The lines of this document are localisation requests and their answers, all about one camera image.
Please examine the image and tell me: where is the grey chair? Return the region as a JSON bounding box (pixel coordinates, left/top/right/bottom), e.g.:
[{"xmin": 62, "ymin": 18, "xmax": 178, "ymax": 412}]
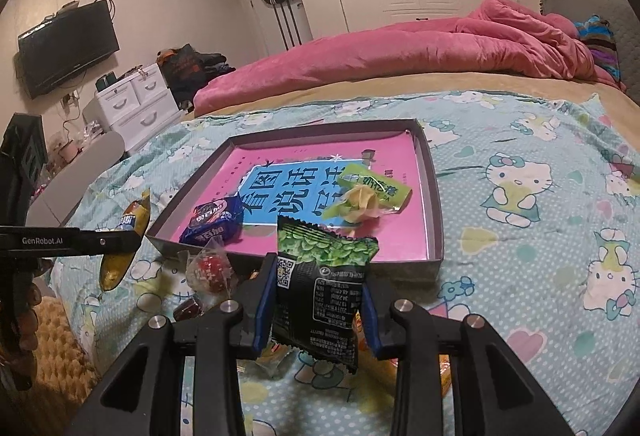
[{"xmin": 25, "ymin": 131, "xmax": 126, "ymax": 228}]

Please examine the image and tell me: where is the cartoon cat printed bedsheet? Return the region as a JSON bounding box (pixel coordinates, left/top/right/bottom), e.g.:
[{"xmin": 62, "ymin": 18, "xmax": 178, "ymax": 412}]
[{"xmin": 50, "ymin": 89, "xmax": 640, "ymax": 436}]

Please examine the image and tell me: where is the yellow packet with blue label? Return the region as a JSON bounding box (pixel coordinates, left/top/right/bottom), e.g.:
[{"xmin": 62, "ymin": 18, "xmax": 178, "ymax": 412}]
[{"xmin": 99, "ymin": 189, "xmax": 152, "ymax": 292}]

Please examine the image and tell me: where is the person's left hand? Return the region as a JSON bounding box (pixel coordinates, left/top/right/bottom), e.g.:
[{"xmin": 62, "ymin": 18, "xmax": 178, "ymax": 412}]
[{"xmin": 10, "ymin": 282, "xmax": 44, "ymax": 368}]

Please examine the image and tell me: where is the small clear wrapped pastry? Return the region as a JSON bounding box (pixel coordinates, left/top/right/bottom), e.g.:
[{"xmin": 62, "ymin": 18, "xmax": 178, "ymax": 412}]
[{"xmin": 240, "ymin": 338, "xmax": 296, "ymax": 379}]

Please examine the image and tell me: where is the blue cookie packet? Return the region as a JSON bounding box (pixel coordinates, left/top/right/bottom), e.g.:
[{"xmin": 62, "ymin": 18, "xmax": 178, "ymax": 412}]
[{"xmin": 179, "ymin": 196, "xmax": 245, "ymax": 246}]

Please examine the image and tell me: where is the light green snack packet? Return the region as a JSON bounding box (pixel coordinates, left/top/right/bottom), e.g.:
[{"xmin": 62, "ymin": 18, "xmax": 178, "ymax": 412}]
[{"xmin": 337, "ymin": 163, "xmax": 413, "ymax": 213}]

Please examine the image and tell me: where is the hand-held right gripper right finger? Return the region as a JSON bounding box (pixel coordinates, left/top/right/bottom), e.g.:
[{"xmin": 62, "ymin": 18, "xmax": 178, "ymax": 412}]
[{"xmin": 357, "ymin": 285, "xmax": 576, "ymax": 436}]

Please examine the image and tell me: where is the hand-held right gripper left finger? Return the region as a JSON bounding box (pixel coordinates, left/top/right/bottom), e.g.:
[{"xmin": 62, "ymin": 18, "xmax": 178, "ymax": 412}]
[{"xmin": 65, "ymin": 252, "xmax": 281, "ymax": 436}]

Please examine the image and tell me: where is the green and black snack packet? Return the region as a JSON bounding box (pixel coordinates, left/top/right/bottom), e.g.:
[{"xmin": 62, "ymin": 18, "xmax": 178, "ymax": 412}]
[{"xmin": 270, "ymin": 215, "xmax": 380, "ymax": 374}]

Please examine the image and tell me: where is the orange-yellow snack packet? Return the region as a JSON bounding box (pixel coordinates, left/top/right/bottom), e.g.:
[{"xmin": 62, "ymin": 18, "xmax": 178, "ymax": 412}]
[{"xmin": 352, "ymin": 311, "xmax": 453, "ymax": 399}]

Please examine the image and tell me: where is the grey padded headboard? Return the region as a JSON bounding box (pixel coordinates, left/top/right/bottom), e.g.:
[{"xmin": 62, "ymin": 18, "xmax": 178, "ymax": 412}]
[{"xmin": 539, "ymin": 0, "xmax": 640, "ymax": 92}]

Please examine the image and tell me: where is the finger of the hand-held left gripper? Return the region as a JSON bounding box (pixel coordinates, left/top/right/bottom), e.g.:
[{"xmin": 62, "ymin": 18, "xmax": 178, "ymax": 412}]
[{"xmin": 79, "ymin": 229, "xmax": 147, "ymax": 258}]

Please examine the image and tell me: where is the tan bed sheet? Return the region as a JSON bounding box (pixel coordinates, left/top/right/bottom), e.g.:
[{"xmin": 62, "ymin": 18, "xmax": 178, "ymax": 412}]
[{"xmin": 185, "ymin": 71, "xmax": 640, "ymax": 129}]

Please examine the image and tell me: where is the striped colourful pillow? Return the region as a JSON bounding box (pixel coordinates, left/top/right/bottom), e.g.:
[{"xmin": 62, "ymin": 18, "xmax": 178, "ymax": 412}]
[{"xmin": 572, "ymin": 15, "xmax": 621, "ymax": 82}]

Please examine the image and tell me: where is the pink blanket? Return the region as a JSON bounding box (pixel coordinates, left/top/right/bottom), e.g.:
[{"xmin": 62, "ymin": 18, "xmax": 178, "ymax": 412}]
[{"xmin": 192, "ymin": 0, "xmax": 628, "ymax": 117}]

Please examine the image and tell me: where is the white drawer cabinet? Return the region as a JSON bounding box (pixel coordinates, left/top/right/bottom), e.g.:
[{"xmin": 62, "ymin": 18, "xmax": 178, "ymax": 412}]
[{"xmin": 82, "ymin": 64, "xmax": 188, "ymax": 154}]

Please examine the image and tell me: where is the pink and blue book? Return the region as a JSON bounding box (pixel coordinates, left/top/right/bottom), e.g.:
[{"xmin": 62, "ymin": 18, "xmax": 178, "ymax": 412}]
[{"xmin": 177, "ymin": 131, "xmax": 432, "ymax": 263}]

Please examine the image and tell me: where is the red candy in clear wrapper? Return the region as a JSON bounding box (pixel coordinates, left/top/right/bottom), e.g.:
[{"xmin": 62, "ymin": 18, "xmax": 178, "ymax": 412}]
[{"xmin": 185, "ymin": 239, "xmax": 236, "ymax": 297}]

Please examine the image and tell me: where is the yellow wrapped candy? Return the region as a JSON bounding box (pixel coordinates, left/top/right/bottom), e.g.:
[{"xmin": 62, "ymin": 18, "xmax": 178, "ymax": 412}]
[{"xmin": 322, "ymin": 183, "xmax": 396, "ymax": 225}]

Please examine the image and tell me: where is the black wall television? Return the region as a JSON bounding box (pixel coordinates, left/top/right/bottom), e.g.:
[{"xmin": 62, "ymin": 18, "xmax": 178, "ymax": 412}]
[{"xmin": 17, "ymin": 0, "xmax": 121, "ymax": 100}]

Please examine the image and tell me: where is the yellow woven rug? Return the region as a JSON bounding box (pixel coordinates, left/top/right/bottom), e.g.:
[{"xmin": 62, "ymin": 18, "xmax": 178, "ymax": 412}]
[{"xmin": 0, "ymin": 296, "xmax": 101, "ymax": 417}]

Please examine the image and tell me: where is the pile of dark clothes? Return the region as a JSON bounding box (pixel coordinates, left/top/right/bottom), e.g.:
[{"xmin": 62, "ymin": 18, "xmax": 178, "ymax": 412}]
[{"xmin": 155, "ymin": 44, "xmax": 236, "ymax": 113}]

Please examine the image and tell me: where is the brown cake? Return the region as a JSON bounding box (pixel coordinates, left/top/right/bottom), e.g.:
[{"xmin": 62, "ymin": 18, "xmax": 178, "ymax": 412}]
[{"xmin": 172, "ymin": 296, "xmax": 207, "ymax": 323}]

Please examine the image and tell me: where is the grey shallow cardboard box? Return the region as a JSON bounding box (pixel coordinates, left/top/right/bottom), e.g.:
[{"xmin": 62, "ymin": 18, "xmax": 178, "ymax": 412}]
[{"xmin": 145, "ymin": 119, "xmax": 446, "ymax": 285}]

